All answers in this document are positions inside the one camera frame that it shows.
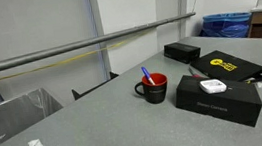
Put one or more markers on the blue capped white marker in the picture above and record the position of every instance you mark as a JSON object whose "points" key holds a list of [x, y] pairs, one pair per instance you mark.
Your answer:
{"points": [[146, 74]]}

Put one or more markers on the grey metal rail pipe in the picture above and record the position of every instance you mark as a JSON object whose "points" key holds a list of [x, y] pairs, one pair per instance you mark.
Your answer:
{"points": [[67, 48]]}

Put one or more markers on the red pen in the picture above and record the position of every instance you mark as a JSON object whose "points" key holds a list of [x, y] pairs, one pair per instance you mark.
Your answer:
{"points": [[196, 74]]}

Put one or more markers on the black mug red inside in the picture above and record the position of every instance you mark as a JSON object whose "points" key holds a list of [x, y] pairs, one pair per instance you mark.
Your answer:
{"points": [[155, 91]]}

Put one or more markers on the flat black box yellow logo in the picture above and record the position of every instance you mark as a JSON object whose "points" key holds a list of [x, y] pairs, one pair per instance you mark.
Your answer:
{"points": [[229, 66]]}

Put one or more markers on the blue lined trash bin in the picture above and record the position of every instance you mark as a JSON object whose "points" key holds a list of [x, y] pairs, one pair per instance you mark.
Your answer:
{"points": [[226, 26]]}

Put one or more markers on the black stereo camera box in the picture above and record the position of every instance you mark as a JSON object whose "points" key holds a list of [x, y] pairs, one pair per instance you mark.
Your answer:
{"points": [[220, 104]]}

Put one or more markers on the small white plastic device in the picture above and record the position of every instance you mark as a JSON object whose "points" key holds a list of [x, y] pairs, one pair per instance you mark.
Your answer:
{"points": [[212, 86]]}

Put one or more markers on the small long black box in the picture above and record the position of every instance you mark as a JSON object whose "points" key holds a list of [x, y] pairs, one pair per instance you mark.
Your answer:
{"points": [[182, 52]]}

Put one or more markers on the grey bin clear liner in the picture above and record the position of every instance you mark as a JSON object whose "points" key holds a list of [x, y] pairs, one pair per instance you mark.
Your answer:
{"points": [[12, 116]]}

